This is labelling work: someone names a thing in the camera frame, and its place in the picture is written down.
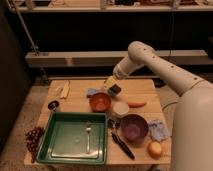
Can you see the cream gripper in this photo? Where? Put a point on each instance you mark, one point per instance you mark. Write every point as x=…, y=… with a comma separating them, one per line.
x=109, y=82

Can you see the black rectangular block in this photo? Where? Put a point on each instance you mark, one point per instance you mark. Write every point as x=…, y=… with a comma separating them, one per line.
x=115, y=89

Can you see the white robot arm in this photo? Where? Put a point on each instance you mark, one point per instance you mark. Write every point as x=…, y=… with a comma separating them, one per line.
x=192, y=133

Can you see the blue sponge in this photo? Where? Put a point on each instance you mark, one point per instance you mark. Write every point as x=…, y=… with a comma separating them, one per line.
x=92, y=91

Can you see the orange bowl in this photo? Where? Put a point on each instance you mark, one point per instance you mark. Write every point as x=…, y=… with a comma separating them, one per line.
x=100, y=102

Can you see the white cup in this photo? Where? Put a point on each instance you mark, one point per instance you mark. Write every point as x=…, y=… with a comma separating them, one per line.
x=120, y=109

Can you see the yellow banana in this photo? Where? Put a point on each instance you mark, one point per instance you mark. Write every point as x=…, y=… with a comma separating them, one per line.
x=65, y=90

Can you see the silver fork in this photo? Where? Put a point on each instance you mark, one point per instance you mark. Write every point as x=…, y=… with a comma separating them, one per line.
x=88, y=130

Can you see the purple bowl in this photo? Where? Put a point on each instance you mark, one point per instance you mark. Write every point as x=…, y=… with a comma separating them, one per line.
x=134, y=128

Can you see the wooden table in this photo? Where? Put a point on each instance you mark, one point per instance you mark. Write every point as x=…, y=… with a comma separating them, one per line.
x=134, y=90

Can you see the blue crumpled cloth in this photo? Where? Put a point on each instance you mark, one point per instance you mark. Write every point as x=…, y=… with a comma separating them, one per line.
x=158, y=131

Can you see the green plastic tray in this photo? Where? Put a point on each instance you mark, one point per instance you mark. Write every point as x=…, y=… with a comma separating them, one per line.
x=65, y=139

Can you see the white metal shelf rack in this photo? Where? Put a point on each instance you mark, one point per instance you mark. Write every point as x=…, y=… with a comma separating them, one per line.
x=92, y=40

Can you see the yellow round fruit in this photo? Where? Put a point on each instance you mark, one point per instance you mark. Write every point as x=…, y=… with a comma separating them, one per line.
x=155, y=149

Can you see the bunch of red grapes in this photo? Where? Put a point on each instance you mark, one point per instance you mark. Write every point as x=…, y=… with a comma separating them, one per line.
x=32, y=139

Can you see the black handled utensil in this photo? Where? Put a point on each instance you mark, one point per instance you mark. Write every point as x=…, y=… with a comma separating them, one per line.
x=123, y=146

